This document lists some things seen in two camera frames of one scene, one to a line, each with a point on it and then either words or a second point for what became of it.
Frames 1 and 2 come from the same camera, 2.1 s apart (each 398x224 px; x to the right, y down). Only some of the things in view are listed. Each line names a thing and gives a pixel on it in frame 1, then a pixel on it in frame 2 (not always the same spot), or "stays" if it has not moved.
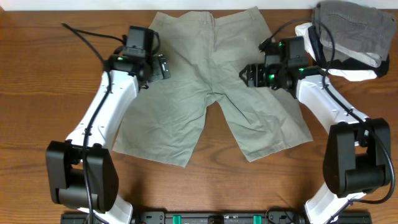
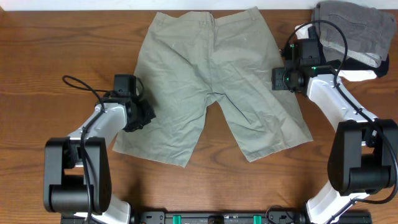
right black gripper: [254, 72] → [277, 81]
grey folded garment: [357, 32] stays
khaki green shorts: [163, 122] stays
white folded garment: [301, 30] stays
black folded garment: [347, 63] stays
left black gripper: [158, 73] → [150, 115]
